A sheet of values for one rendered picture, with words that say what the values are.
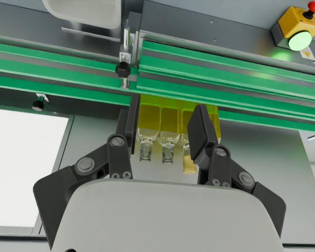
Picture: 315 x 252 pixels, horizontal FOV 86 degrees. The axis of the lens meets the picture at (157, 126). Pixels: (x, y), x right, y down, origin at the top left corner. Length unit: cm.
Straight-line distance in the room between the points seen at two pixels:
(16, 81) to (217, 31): 57
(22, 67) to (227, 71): 51
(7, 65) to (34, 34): 11
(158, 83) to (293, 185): 65
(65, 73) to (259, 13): 55
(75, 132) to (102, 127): 8
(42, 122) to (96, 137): 18
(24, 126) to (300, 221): 97
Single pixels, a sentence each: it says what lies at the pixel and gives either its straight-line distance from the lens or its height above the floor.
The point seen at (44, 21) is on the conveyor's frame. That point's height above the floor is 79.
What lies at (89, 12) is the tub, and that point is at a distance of 53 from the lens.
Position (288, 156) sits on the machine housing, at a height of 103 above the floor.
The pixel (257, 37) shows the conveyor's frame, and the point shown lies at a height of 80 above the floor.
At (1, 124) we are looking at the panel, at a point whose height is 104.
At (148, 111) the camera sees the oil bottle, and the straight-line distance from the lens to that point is 45.
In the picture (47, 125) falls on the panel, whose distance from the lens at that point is 64.
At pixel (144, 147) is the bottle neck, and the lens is 43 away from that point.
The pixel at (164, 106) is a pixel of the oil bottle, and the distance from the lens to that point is 47.
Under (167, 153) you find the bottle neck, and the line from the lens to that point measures 43.
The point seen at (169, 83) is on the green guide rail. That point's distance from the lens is 47.
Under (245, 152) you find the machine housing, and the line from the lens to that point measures 75.
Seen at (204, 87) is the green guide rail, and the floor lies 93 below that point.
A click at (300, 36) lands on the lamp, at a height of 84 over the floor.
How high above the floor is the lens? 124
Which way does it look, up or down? 26 degrees down
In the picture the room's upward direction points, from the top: 177 degrees counter-clockwise
